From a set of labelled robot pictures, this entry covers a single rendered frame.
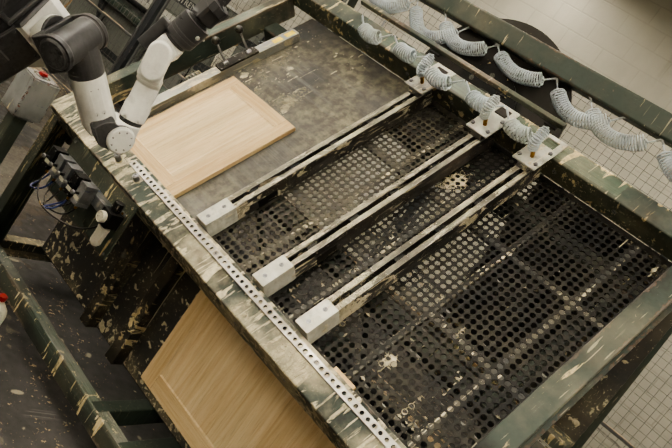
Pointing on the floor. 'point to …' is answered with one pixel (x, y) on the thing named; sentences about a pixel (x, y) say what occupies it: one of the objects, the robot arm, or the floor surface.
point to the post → (10, 126)
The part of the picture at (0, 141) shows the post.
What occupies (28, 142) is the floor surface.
